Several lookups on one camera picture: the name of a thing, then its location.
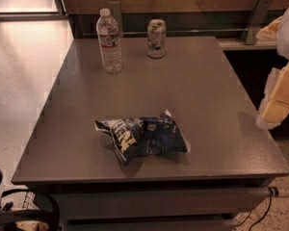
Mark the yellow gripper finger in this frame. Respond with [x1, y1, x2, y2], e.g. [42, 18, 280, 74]
[256, 63, 289, 129]
[256, 16, 281, 40]

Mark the blue chip bag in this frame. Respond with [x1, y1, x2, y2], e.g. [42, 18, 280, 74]
[94, 110, 191, 166]

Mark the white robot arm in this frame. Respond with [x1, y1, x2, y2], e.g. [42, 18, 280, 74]
[256, 8, 289, 129]

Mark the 7up soda can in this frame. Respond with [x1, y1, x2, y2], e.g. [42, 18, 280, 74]
[147, 19, 167, 59]

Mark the clear plastic water bottle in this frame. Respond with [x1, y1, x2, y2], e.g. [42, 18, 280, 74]
[96, 8, 123, 74]

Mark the grey cabinet drawer front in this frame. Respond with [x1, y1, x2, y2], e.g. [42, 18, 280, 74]
[55, 188, 269, 220]

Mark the grey metal wall bracket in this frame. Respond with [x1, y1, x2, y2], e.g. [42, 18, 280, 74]
[242, 0, 273, 45]
[107, 1, 123, 37]

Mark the black cable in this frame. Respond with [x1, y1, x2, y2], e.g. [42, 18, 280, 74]
[235, 194, 274, 231]

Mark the window frame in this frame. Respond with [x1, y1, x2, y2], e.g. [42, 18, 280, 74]
[0, 0, 66, 21]

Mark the black wire basket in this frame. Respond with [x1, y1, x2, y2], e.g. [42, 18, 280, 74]
[0, 170, 60, 231]

